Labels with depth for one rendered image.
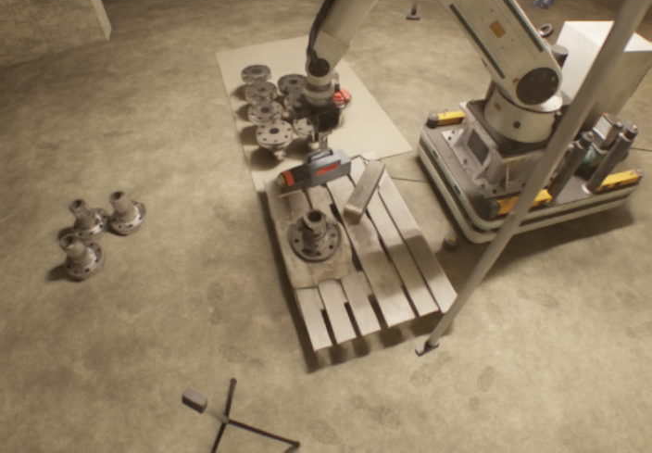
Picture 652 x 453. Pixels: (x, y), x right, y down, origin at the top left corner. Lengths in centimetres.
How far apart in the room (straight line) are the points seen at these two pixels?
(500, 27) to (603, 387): 189
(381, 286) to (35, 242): 233
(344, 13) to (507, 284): 174
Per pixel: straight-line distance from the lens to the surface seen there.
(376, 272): 204
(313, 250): 203
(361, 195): 223
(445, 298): 202
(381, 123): 310
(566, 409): 228
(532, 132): 225
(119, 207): 256
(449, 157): 245
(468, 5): 168
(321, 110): 198
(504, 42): 181
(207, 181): 275
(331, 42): 179
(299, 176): 228
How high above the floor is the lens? 191
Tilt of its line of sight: 51 degrees down
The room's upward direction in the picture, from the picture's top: straight up
